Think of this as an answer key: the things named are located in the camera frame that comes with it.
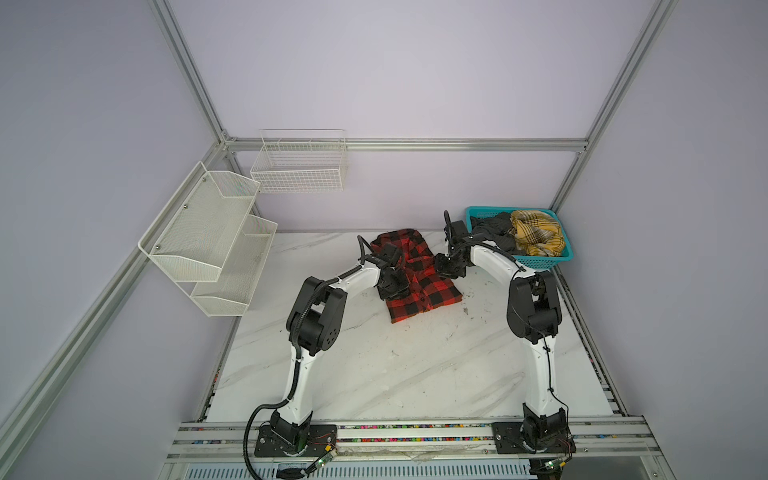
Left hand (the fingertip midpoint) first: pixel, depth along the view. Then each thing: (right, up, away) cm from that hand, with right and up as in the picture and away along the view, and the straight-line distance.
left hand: (406, 293), depth 98 cm
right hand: (+10, +7, +3) cm, 13 cm away
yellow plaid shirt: (+47, +20, +6) cm, 51 cm away
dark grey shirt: (+35, +23, +12) cm, 44 cm away
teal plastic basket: (+44, +11, +6) cm, 45 cm away
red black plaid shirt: (+7, +2, 0) cm, 7 cm away
